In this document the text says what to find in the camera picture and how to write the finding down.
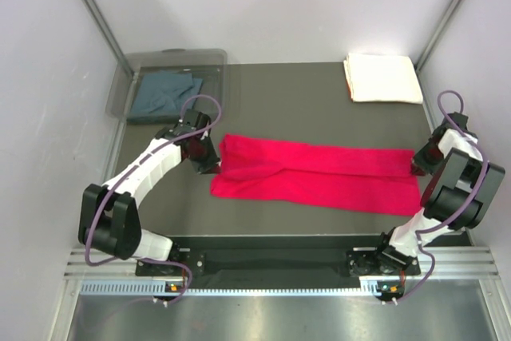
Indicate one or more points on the aluminium frame rail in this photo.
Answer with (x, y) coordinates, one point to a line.
(451, 263)

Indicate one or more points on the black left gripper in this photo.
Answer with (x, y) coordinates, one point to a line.
(211, 164)

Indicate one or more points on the grey slotted cable duct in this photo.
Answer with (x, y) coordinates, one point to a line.
(163, 288)

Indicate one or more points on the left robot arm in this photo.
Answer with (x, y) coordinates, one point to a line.
(110, 226)

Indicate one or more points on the pink t shirt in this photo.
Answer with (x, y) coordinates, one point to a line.
(356, 179)

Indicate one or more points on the left aluminium corner post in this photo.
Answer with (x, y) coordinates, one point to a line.
(106, 32)

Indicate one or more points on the aluminium corner post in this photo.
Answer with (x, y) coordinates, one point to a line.
(439, 30)
(106, 32)

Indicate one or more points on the folded white t shirt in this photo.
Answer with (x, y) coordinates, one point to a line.
(382, 78)

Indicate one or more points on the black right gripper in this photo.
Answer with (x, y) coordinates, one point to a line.
(419, 164)

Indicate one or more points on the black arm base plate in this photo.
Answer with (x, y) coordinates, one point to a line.
(357, 255)

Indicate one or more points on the right aluminium corner post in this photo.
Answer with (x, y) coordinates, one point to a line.
(439, 30)

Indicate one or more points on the grey-blue t shirt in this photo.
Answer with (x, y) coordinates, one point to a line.
(161, 95)

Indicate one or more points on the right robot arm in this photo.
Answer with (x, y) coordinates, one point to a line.
(454, 198)

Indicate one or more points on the clear plastic bin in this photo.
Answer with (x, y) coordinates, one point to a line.
(208, 64)

